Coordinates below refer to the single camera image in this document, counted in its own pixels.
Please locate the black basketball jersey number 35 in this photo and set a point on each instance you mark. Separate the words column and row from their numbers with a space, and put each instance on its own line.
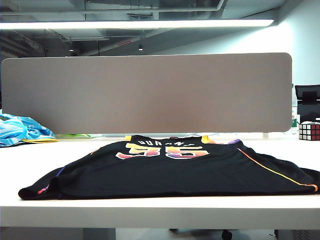
column 160, row 175

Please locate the grey-brown desk divider panel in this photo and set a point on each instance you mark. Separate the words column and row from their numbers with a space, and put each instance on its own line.
column 150, row 95

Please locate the small black ceiling spotlight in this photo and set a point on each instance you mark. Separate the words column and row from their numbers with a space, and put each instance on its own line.
column 140, row 48

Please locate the green flat item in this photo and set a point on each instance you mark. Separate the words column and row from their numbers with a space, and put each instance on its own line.
column 75, row 136

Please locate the long white ceiling light strip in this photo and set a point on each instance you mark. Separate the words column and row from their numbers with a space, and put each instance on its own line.
column 125, row 24

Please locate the black chair wheel base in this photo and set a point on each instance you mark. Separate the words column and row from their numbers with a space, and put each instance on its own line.
column 226, row 234

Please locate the white box with green print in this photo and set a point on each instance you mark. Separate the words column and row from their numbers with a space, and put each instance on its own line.
column 294, row 120

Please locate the light blue crumpled garment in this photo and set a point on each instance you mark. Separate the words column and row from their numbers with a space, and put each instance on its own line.
column 15, row 130

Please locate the black office chair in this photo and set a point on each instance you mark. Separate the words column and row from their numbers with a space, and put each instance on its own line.
column 308, row 110

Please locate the Rubik's cube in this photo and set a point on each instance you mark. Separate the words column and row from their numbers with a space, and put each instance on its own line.
column 310, row 131

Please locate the white divider foot bracket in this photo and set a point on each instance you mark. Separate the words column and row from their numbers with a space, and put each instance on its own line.
column 265, row 135

